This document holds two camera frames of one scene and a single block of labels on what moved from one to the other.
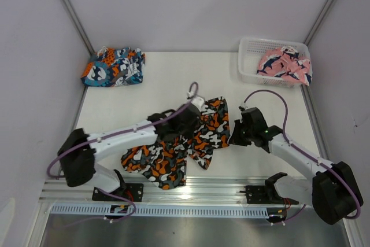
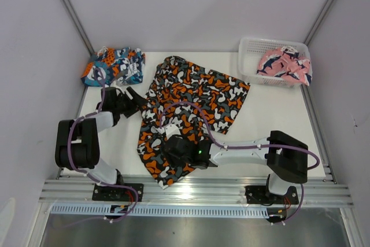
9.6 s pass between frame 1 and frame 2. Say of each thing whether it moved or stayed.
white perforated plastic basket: stayed
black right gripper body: moved
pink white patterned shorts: stayed
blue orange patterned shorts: stayed
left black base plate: stayed
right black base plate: stayed
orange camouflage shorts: moved
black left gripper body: moved
